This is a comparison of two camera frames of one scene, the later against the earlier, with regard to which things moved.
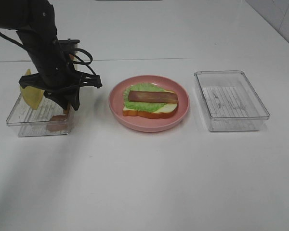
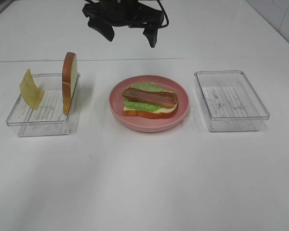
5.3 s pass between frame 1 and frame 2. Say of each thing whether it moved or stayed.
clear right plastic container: stayed
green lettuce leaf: stayed
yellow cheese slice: stayed
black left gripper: moved
